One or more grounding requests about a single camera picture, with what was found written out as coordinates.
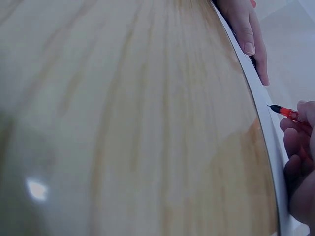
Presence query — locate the person's right hand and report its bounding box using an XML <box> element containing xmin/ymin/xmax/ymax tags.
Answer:
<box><xmin>280</xmin><ymin>100</ymin><xmax>315</xmax><ymax>226</ymax></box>

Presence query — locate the red pen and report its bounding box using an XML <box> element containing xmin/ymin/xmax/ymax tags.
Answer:
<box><xmin>267</xmin><ymin>104</ymin><xmax>315</xmax><ymax>163</ymax></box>

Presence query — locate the white paper sheet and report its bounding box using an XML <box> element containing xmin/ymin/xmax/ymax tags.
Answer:
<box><xmin>212</xmin><ymin>0</ymin><xmax>311</xmax><ymax>236</ymax></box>

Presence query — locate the person's left hand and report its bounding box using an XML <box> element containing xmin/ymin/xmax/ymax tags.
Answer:
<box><xmin>217</xmin><ymin>0</ymin><xmax>270</xmax><ymax>87</ymax></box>

